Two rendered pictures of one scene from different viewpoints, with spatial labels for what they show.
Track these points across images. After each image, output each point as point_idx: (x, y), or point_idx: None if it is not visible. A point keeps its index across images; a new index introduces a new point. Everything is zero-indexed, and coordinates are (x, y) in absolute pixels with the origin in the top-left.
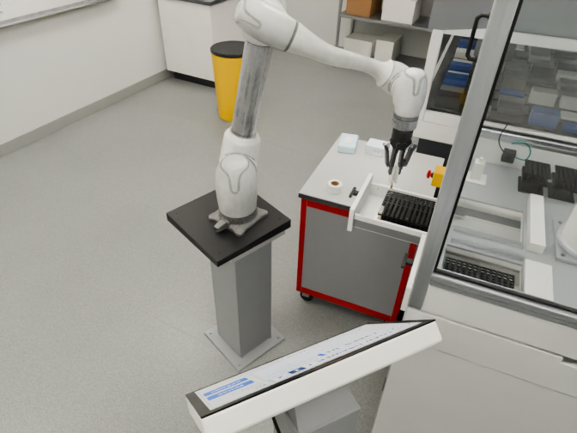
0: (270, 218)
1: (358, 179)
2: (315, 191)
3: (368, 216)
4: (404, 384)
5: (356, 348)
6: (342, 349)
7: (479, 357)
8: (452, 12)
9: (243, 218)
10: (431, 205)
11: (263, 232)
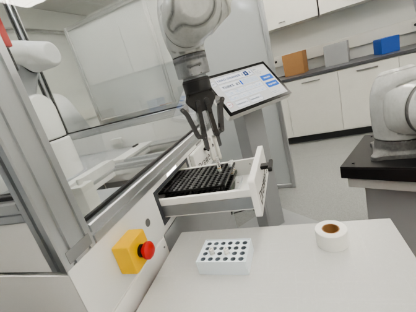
0: (364, 160)
1: (301, 288)
2: (364, 229)
3: (243, 159)
4: None
5: (228, 75)
6: (233, 80)
7: None
8: None
9: None
10: (173, 186)
11: (354, 153)
